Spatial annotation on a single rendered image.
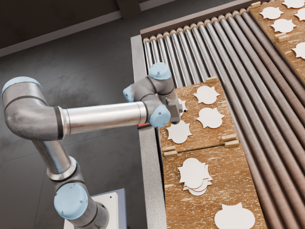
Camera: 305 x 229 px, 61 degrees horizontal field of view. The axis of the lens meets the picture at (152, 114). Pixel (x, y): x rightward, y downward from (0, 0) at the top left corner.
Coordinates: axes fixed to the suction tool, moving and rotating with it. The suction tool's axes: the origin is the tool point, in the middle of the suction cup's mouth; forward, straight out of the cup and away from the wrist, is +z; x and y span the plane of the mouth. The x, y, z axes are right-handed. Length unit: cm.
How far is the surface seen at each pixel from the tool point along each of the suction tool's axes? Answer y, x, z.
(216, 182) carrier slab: -27.2, -14.6, 8.9
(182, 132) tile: -1.2, -1.8, 8.1
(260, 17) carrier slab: 82, -54, 9
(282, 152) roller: -15.2, -42.5, 11.0
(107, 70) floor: 183, 108, 103
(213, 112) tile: 9.1, -17.0, 8.1
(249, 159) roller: -17.2, -29.2, 10.5
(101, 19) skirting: 306, 138, 95
